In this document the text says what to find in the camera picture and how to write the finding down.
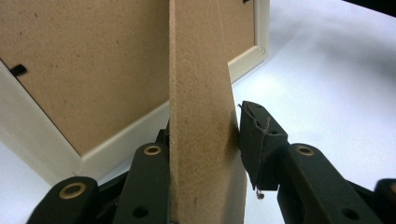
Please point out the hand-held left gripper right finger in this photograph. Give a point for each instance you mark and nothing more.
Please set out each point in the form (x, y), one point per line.
(267, 149)

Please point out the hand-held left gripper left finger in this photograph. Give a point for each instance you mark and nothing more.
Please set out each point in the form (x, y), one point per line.
(149, 186)

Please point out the wooden picture frame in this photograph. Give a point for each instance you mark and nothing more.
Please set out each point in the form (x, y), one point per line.
(93, 77)

